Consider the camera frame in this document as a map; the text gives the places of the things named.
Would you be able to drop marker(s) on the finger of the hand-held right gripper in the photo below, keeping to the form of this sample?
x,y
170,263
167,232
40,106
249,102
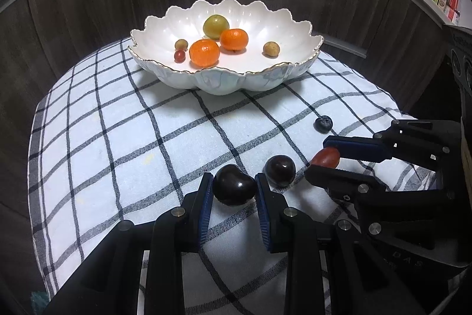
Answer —
x,y
354,147
332,178

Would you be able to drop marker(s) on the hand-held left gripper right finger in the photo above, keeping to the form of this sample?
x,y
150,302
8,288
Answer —
x,y
263,215

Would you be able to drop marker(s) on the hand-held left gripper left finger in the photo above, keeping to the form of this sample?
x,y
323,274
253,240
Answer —
x,y
204,208

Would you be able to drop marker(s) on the red cherry tomato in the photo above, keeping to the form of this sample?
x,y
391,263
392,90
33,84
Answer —
x,y
325,157
179,56

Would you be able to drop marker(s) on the dark cherry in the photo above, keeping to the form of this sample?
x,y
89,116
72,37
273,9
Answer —
x,y
280,171
234,186

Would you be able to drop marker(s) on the white scalloped bowl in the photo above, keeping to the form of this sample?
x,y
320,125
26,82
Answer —
x,y
243,62

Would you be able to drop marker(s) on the orange mandarin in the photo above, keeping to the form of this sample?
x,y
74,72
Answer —
x,y
234,39
204,53

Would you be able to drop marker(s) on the small brown longan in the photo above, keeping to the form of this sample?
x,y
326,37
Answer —
x,y
271,49
181,44

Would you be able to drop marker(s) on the blueberry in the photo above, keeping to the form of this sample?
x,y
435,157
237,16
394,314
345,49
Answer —
x,y
323,124

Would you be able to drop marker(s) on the white checked cloth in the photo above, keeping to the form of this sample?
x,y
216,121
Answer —
x,y
129,138

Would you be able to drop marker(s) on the red bottle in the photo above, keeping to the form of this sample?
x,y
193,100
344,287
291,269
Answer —
x,y
454,7

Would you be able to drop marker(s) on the green plum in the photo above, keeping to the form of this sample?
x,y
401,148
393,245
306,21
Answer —
x,y
215,26

